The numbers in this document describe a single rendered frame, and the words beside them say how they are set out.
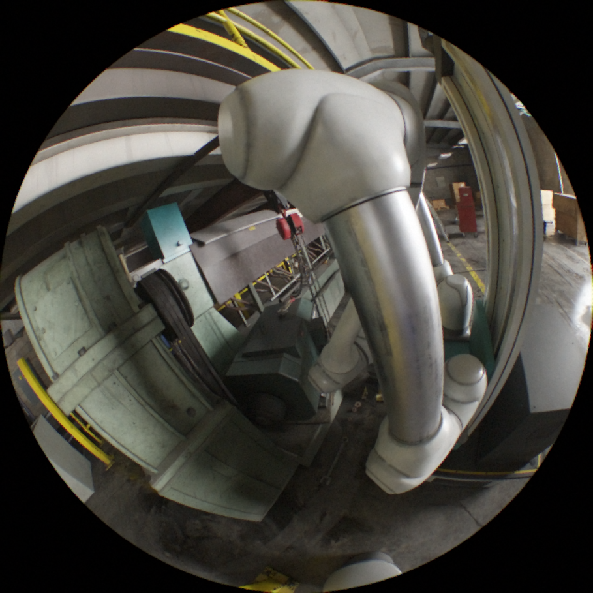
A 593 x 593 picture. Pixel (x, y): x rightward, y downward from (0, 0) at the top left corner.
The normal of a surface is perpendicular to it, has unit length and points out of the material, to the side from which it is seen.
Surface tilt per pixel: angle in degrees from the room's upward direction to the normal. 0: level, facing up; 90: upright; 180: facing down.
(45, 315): 80
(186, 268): 90
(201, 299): 90
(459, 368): 7
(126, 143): 90
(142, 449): 90
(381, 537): 0
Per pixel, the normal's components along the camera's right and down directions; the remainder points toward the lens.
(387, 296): -0.50, 0.42
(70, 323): 0.75, -0.22
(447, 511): -0.34, -0.86
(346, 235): -0.71, 0.46
